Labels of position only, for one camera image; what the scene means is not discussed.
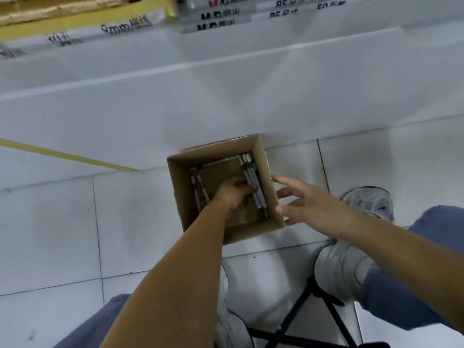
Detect person's right forearm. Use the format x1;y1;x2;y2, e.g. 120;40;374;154
337;204;464;329

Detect blue jeans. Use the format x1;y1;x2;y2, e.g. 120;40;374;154
54;204;464;348

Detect small brown cardboard box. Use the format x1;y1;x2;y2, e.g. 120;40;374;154
166;133;285;245

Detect person's left forearm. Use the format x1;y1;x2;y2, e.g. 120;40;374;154
100;199;232;348

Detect pencils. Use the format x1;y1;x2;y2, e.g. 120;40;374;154
190;154;270;218

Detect person's left hand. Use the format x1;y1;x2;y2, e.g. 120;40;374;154
213;176;259;211

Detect white grey sneaker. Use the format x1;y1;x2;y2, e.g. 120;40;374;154
216;264;254;348
313;186;396;303

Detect stack of gold paper packs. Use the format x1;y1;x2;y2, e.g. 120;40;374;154
0;0;176;60

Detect person's right hand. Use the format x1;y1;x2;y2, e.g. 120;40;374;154
272;175;354;238

